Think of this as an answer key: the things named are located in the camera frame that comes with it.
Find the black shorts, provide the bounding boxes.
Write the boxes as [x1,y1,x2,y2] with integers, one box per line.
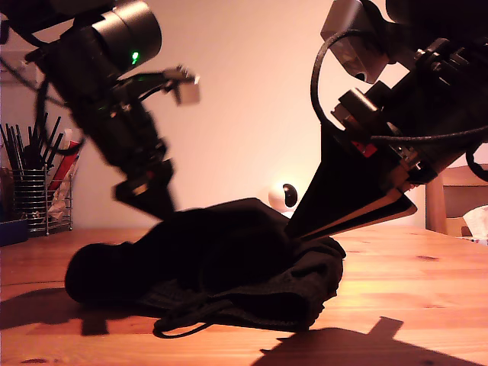
[64,197,347,339]

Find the wooden chair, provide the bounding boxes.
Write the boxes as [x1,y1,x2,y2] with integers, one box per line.
[424,163,488,238]

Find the crumpled clear plastic bag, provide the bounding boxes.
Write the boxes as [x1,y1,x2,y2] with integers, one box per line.
[48,155,81,223]

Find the white tissue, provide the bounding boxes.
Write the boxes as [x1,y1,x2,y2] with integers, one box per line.
[461,205,488,241]

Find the black chopstick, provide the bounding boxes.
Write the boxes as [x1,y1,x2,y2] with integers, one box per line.
[37,113,50,153]
[30,114,41,153]
[5,124,22,172]
[45,133,65,171]
[0,124,18,172]
[14,124,27,171]
[41,117,62,165]

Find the black spoon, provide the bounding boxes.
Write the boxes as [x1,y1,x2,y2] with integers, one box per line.
[22,144,43,171]

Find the navy blue box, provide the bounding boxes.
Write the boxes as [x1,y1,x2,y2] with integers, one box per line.
[0,218,30,249]

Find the dark brown bag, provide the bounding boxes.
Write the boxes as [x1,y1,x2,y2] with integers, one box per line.
[0,166,15,224]

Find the white security camera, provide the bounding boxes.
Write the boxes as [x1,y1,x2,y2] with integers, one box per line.
[268,181,306,219]

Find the black camera cable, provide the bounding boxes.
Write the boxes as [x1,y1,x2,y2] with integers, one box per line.
[310,28,373,129]

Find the chrome wire utensil holder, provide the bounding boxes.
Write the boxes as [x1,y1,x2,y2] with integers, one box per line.
[12,167,74,236]

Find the arm grey camera box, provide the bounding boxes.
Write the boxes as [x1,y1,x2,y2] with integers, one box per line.
[319,0,393,84]
[114,64,201,105]

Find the white light switch plate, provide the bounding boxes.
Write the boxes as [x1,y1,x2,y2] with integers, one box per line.
[0,53,40,86]

